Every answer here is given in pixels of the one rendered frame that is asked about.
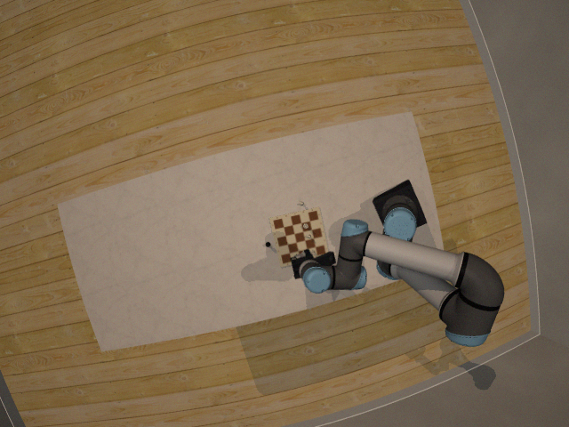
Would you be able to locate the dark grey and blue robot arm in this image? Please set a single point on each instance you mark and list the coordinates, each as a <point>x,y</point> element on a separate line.
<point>468,310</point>

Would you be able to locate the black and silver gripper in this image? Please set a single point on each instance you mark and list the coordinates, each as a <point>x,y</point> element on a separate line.
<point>296,263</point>

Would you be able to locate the brown and cream chessboard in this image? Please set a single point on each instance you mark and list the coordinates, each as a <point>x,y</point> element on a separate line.
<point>291,238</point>

